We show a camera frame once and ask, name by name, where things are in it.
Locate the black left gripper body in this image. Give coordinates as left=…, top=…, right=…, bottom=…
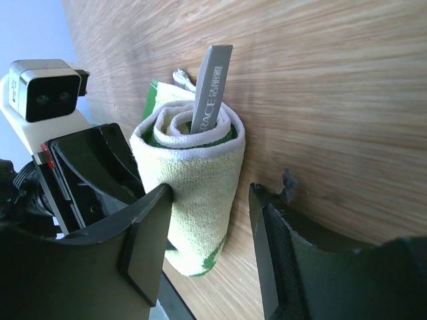
left=1, top=123, right=145, bottom=239

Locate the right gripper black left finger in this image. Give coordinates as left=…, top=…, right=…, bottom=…
left=1, top=185, right=172, bottom=319

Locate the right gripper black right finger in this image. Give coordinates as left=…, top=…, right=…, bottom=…
left=248, top=169, right=426, bottom=319

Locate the green frog pattern towel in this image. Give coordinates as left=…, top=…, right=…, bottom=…
left=129, top=45, right=247, bottom=278

